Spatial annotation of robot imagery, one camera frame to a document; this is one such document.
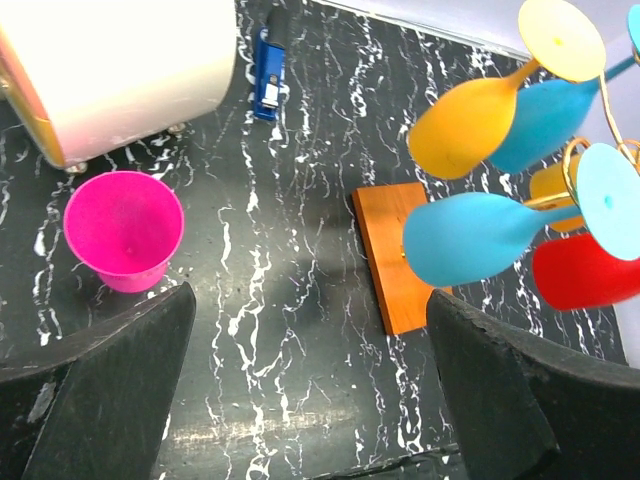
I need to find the yellow wine glass right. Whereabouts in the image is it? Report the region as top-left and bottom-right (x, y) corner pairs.
(529, 161), (584, 233)

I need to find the yellow wine glass left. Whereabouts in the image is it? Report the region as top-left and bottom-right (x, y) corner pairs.
(408, 1), (606, 180)

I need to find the light blue wine glass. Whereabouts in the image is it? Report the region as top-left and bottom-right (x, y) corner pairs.
(402, 143), (639, 287)

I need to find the pink wine glass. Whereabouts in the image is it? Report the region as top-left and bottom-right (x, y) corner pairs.
(63, 171), (185, 293)

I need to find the red wine glass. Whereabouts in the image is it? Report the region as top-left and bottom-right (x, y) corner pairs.
(532, 234), (639, 311)

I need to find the blue stapler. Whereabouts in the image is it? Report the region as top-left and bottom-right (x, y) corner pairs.
(254, 5), (289, 121)

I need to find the yellow wine glass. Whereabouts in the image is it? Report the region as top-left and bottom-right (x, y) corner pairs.
(408, 1), (606, 180)
(529, 161), (584, 233)

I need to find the wooden rack base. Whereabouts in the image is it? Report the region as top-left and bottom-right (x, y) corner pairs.
(352, 182), (434, 336)

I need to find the white cylindrical box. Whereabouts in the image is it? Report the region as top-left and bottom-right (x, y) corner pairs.
(1, 1), (236, 169)

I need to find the teal wine glass back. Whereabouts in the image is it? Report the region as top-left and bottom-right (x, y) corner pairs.
(488, 0), (635, 174)

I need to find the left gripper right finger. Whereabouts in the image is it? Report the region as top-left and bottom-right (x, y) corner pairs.
(427, 290), (639, 479)

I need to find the gold wire glass rack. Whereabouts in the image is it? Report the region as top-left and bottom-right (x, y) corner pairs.
(524, 71), (639, 210)

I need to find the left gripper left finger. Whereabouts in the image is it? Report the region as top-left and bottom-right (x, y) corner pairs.
(1, 282), (196, 479)

